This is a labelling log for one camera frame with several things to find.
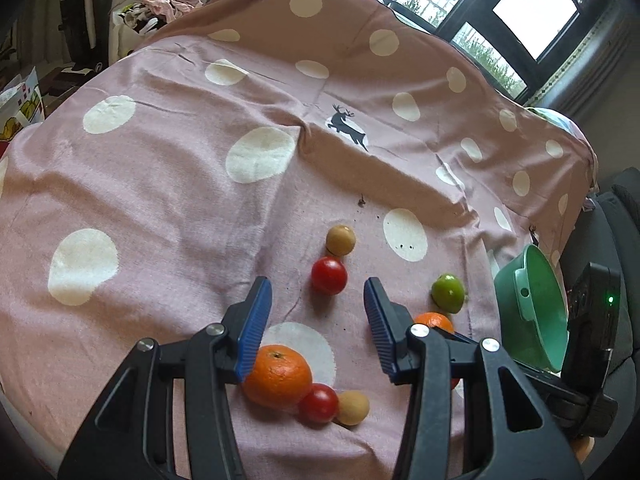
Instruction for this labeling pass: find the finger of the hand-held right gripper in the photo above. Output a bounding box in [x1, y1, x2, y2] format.
[517, 362, 587, 411]

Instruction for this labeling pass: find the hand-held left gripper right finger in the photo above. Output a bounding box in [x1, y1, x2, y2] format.
[363, 277, 586, 480]

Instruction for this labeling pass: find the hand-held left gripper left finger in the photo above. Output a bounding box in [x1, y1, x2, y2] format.
[57, 276, 273, 480]

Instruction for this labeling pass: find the large orange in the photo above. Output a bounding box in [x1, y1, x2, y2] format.
[242, 344, 314, 409]

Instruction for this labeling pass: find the green plastic bowl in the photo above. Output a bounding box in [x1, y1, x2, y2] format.
[494, 244, 571, 373]

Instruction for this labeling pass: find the small orange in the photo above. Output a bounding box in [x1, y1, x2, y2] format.
[414, 312, 460, 391]

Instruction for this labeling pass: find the red cherry tomato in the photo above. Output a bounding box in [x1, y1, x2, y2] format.
[298, 383, 340, 424]
[311, 256, 348, 296]

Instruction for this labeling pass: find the brown longan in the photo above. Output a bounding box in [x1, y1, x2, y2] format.
[326, 225, 357, 257]
[336, 390, 371, 427]

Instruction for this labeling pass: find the green lime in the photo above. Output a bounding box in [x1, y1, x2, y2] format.
[431, 273, 467, 314]

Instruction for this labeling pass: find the pink polka dot blanket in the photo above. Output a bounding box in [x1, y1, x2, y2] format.
[0, 0, 598, 480]

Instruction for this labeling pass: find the light blue cloth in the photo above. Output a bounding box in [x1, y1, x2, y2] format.
[526, 106, 585, 142]

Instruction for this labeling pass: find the dark framed window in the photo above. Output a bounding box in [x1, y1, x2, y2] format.
[320, 0, 616, 102]

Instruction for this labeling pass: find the pink clothes pile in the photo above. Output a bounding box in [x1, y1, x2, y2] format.
[138, 0, 203, 23]

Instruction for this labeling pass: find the black upright vacuum cleaner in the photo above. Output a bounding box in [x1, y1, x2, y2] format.
[59, 0, 103, 70]

